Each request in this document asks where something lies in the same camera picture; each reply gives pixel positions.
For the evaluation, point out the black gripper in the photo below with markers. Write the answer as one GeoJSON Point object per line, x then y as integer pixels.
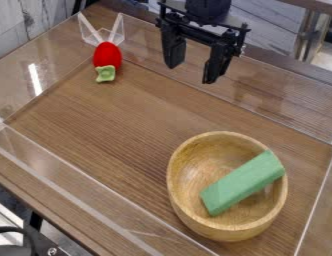
{"type": "Point", "coordinates": [202, 21]}

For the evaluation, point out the green rectangular block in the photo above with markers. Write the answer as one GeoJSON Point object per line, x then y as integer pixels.
{"type": "Point", "coordinates": [242, 182]}

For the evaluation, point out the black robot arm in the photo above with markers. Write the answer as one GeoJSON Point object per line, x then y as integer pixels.
{"type": "Point", "coordinates": [202, 21]}

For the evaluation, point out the brown wooden bowl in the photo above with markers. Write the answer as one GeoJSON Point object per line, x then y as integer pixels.
{"type": "Point", "coordinates": [199, 162]}

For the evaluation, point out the red strawberry toy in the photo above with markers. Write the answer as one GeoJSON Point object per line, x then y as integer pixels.
{"type": "Point", "coordinates": [106, 61]}

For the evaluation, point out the clear acrylic corner bracket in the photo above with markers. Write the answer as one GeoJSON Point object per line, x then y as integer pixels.
{"type": "Point", "coordinates": [95, 36]}

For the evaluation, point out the clear acrylic tray wall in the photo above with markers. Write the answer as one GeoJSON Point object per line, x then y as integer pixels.
{"type": "Point", "coordinates": [103, 221]}

